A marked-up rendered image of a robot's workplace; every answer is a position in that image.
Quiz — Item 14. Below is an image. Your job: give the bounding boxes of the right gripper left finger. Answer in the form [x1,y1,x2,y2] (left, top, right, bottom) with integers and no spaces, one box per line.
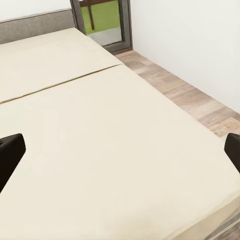
[0,133,26,193]

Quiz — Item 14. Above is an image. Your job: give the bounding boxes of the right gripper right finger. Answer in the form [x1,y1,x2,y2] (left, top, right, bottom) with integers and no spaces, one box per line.
[224,132,240,173]

